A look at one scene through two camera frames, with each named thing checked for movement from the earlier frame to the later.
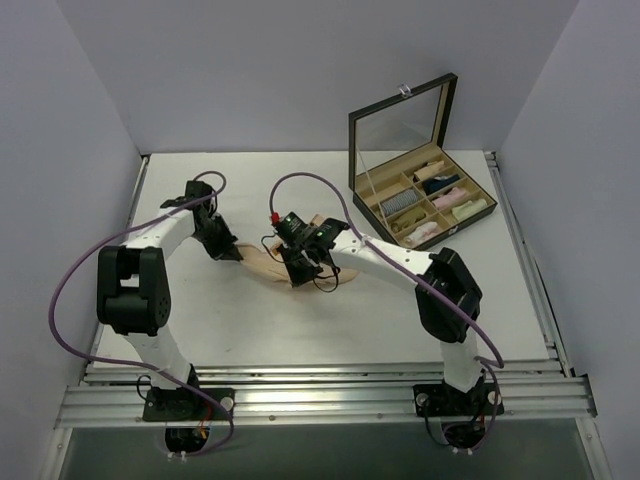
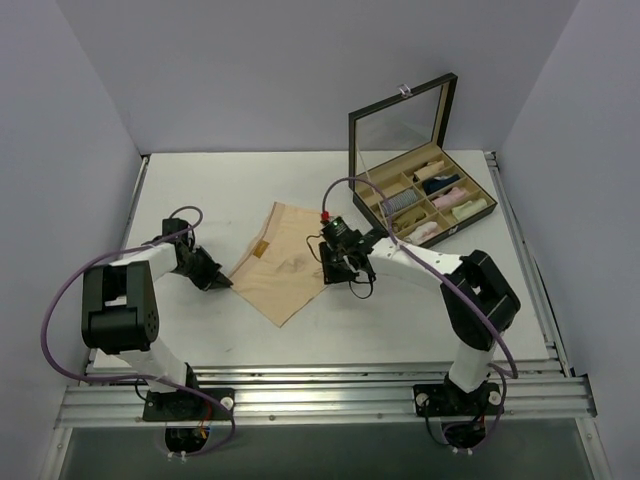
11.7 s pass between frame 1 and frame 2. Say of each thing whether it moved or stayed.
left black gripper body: moved
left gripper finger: moved
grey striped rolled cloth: stayed
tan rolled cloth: stayed
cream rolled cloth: stayed
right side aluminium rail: stayed
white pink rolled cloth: stayed
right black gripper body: moved
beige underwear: moved
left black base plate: stayed
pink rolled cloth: stayed
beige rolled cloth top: stayed
